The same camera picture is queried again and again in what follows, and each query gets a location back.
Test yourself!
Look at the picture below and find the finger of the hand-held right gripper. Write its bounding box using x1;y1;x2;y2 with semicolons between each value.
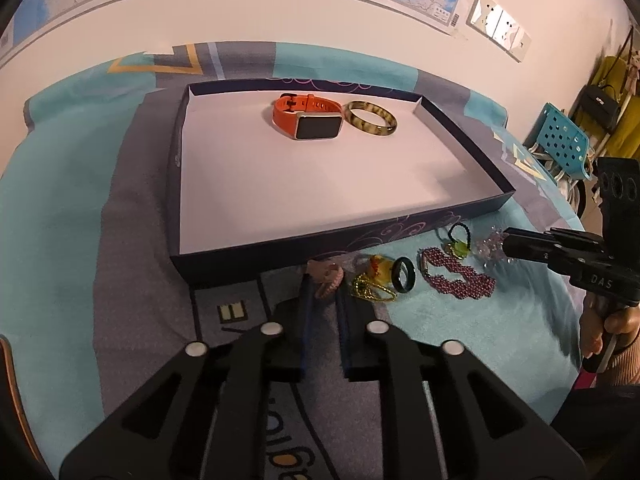
501;226;581;281
547;227;610;258

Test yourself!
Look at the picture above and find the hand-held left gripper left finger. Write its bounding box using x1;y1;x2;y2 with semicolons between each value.
59;264;321;480

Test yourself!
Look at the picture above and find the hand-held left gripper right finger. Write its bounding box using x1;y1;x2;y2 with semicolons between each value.
334;287;589;480

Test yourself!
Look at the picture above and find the clear crystal bracelet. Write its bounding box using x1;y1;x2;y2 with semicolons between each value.
472;230;516;266

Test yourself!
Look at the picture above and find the pink bead bracelet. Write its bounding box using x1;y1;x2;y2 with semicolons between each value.
306;259;346;302

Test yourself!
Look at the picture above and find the gold chain bracelet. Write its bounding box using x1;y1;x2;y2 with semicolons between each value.
352;272;399;304

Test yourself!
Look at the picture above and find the purple beaded bracelet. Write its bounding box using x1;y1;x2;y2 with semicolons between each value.
417;247;496;301

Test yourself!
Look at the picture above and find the black cord green pendant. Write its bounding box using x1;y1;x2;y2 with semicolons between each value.
437;223;474;261

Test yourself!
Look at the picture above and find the black ring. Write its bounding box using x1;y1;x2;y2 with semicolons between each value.
390;256;417;294

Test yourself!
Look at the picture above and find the dark blue shallow box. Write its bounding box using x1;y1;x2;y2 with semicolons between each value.
167;81;517;288

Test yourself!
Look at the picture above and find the person's right forearm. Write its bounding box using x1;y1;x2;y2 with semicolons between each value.
602;334;640;387

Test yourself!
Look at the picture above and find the person's right hand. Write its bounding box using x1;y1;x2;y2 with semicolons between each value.
581;304;640;361

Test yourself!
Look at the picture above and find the yellow coat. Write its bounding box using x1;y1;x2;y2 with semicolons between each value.
587;55;640;157

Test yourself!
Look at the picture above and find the blue perforated plastic chair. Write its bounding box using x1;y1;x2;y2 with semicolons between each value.
530;102;594;182

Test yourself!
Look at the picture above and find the black handbag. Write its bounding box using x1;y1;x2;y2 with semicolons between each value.
577;85;624;134

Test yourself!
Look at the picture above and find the orange smartwatch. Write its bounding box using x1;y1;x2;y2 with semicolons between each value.
271;92;345;141

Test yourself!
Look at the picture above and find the person's dark clothing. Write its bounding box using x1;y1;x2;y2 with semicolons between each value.
550;384;640;480

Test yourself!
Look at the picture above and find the tortoiseshell bangle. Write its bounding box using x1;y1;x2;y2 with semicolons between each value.
343;101;399;138

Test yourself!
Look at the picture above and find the teal grey printed blanket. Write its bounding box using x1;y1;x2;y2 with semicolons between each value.
0;40;590;480

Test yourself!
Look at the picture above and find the amber ring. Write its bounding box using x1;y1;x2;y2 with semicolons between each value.
367;255;396;284

